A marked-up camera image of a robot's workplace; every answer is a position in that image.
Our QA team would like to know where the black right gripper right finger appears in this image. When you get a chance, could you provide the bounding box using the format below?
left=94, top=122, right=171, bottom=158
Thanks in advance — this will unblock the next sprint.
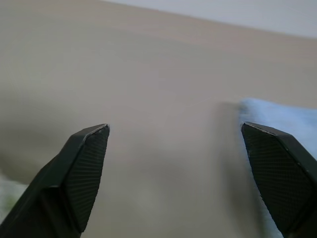
left=240, top=121, right=317, bottom=238

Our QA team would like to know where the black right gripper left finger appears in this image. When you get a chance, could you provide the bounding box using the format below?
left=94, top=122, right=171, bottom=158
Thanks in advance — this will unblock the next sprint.
left=0, top=123, right=110, bottom=238

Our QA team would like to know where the green towel with white trim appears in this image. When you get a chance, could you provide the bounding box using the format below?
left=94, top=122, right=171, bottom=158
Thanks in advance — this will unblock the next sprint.
left=0, top=171, right=28, bottom=224

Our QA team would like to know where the folded light blue towel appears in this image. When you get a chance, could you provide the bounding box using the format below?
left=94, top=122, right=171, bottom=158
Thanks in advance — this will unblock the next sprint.
left=236, top=97, right=317, bottom=235

